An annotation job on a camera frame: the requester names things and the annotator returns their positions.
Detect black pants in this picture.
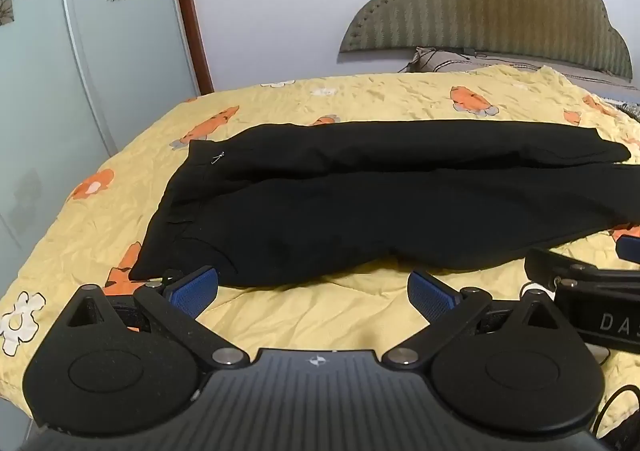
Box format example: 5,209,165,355
129,122,640,288

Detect black cable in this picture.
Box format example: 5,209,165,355
590,345,640,434

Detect brown wooden door frame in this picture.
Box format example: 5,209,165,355
167,0,216,94

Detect dark patterned cloth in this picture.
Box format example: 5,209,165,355
600,98,640,122

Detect olive padded headboard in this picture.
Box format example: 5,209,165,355
339,0,633,80

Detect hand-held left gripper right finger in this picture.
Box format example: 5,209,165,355
382,271,568,372

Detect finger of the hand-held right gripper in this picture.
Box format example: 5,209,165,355
616,235,640,263
525,248,640,292

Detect grey patterned pillow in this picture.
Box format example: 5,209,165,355
400,47,640,92

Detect frosted floral glass door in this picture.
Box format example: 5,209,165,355
0,0,202,284

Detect yellow carrot print blanket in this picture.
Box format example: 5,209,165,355
0,65,640,438

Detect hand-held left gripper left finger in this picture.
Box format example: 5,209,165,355
65,267,251,372

